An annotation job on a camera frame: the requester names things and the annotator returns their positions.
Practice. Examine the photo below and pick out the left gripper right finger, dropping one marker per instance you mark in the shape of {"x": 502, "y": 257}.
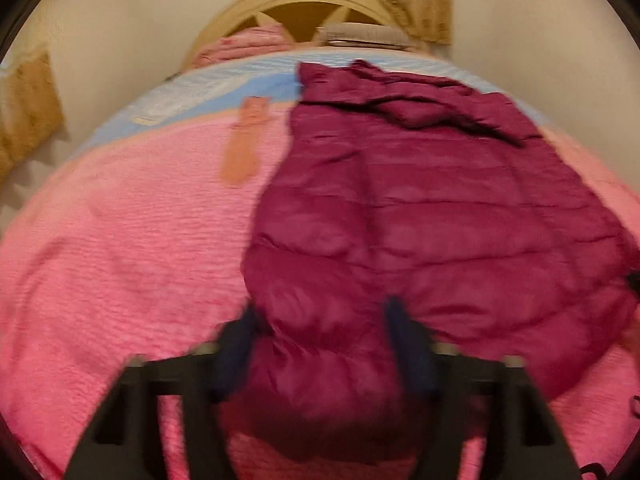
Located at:
{"x": 465, "y": 397}

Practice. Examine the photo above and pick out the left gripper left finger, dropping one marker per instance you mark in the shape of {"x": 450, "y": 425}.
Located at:
{"x": 124, "y": 438}

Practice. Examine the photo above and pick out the magenta puffer jacket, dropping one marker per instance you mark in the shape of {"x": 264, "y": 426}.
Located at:
{"x": 421, "y": 189}

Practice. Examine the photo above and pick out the pink and blue bedspread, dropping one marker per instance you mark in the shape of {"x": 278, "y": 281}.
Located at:
{"x": 134, "y": 250}

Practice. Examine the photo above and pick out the beige window curtain left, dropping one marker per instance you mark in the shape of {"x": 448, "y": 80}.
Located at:
{"x": 31, "y": 110}

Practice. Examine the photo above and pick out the striped pillow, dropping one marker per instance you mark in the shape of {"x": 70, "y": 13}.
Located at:
{"x": 364, "y": 36}

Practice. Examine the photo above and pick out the folded pink blanket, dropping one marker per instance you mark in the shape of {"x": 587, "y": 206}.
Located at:
{"x": 257, "y": 40}

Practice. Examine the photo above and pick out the cream wooden headboard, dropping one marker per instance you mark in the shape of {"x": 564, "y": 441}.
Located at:
{"x": 299, "y": 18}

